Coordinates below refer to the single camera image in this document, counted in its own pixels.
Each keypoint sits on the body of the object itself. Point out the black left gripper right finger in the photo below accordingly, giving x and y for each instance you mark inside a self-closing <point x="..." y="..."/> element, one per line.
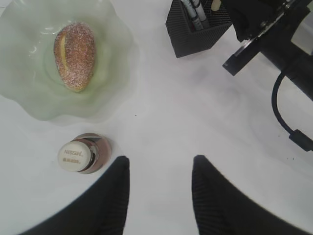
<point x="222" y="209"/>

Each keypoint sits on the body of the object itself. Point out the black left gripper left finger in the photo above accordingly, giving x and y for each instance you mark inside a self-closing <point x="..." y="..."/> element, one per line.
<point x="101" y="210"/>

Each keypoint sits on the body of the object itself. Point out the brown coffee bottle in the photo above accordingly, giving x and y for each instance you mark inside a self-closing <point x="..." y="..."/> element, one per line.
<point x="85" y="154"/>

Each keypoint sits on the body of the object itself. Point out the sugared bread roll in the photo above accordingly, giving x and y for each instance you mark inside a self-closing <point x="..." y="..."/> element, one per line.
<point x="74" y="52"/>

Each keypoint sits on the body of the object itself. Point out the grey pen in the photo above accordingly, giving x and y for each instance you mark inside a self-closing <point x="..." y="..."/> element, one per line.
<point x="193" y="15"/>

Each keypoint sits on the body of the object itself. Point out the blue-grey pen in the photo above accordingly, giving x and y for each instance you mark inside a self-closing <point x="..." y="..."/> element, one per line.
<point x="200" y="12"/>

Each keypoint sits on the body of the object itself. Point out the cream white pen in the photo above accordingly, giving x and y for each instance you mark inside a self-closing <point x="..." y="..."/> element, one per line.
<point x="215" y="5"/>

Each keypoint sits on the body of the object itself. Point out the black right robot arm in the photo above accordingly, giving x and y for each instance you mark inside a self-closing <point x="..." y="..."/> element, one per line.
<point x="282" y="30"/>

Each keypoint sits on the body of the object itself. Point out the black mesh pen holder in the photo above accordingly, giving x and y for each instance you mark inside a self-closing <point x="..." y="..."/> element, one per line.
<point x="185" y="39"/>

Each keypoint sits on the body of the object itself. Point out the pale green wavy plate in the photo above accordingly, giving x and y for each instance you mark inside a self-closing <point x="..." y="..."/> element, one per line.
<point x="28" y="72"/>

